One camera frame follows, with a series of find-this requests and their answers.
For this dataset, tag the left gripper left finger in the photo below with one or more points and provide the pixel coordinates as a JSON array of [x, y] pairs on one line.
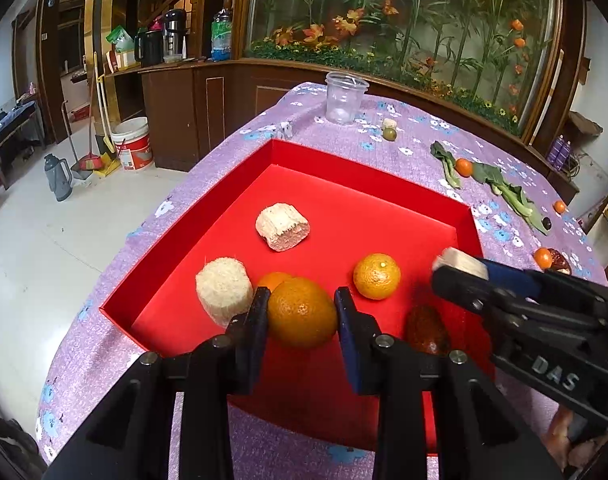
[[227, 364]]

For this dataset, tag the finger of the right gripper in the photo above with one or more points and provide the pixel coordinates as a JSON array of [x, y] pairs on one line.
[[479, 296], [550, 287]]

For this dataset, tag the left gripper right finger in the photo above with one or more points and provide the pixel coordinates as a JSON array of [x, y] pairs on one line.
[[383, 366]]

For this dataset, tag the red jujube date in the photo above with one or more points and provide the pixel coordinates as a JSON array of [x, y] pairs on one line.
[[425, 332], [559, 263]]

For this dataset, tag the beige sugarcane chunk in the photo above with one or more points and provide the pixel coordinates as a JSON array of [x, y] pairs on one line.
[[224, 289]]

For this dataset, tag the yellow-orange mandarin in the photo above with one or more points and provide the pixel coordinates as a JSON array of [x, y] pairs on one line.
[[376, 276]]

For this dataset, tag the dark orange mandarin front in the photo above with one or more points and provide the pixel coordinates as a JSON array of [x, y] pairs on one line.
[[301, 313]]

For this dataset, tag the large orange mandarin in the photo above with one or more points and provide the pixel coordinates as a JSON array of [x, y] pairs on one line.
[[272, 280]]

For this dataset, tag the pale sugarcane chunk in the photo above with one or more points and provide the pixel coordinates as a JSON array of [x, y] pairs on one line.
[[282, 226]]

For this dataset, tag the right hand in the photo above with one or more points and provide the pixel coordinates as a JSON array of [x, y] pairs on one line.
[[570, 441]]

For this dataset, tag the small distant orange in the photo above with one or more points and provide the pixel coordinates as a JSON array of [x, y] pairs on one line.
[[560, 207]]

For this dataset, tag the large bok choy leaves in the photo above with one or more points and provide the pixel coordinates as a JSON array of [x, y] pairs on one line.
[[513, 195]]

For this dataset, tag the small bok choy leaf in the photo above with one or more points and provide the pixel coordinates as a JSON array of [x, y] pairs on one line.
[[447, 162]]

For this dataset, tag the purple bottles on shelf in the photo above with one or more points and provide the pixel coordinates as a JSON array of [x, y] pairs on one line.
[[559, 152]]

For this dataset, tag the red tray box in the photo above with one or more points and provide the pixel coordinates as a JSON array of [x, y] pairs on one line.
[[353, 211]]

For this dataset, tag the small green olive fruit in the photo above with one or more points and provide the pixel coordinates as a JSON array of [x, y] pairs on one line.
[[389, 134]]

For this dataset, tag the small pale sugarcane piece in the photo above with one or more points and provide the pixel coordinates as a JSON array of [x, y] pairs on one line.
[[389, 123]]

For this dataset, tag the clear plastic cup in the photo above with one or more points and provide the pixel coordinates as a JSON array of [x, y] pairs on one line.
[[344, 95]]

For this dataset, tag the white plastic bucket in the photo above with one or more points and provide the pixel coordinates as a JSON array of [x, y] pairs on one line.
[[132, 144]]

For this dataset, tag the grey floor thermos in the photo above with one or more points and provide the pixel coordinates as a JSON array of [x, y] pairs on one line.
[[59, 176]]

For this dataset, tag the artificial flower display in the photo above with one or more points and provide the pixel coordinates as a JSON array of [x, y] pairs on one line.
[[483, 55]]

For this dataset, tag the green water bottle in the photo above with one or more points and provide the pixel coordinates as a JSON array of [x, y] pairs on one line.
[[222, 35]]

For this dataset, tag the black thermos kettle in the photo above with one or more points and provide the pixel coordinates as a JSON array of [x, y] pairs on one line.
[[174, 35]]

